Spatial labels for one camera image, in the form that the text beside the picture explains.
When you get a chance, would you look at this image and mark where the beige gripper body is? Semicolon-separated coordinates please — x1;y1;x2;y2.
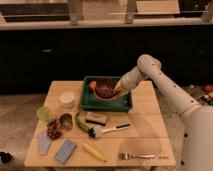
114;83;128;97

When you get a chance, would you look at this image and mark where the dark red bowl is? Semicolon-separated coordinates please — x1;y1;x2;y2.
95;77;117;99

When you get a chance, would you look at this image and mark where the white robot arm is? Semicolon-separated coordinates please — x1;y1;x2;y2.
114;54;213;171

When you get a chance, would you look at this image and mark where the green plastic tray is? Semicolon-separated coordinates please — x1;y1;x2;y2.
80;76;133;112

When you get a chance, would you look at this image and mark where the orange fruit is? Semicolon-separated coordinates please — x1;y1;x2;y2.
89;81;96;90

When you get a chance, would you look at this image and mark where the wooden block brush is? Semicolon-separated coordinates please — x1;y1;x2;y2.
85;112;107;126

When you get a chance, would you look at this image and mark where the green cucumber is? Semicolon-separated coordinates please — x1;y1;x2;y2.
75;112;89;133

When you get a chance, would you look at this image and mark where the black white dish brush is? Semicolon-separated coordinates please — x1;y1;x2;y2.
88;123;131;138

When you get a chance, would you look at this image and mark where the small metal cup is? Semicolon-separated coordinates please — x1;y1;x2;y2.
59;113;73;130

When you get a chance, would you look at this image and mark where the yellow corn cob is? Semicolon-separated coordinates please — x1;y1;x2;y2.
83;143;106;162

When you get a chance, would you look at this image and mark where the wooden table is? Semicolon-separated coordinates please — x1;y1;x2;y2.
24;81;175;168

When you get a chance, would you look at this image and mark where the items pile at right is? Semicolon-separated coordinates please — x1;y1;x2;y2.
200;84;213;106

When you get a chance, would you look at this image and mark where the blue sponge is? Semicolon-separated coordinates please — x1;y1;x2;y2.
55;140;77;164

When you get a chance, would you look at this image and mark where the bunch of dark grapes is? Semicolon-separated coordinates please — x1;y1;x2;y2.
47;119;62;140

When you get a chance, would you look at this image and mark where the light green cup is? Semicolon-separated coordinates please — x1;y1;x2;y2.
36;106;50;122

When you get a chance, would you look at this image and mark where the grey blue cloth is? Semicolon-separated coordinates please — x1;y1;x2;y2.
38;131;52;155

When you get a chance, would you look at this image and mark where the black object on floor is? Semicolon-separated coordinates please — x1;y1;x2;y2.
0;151;12;164

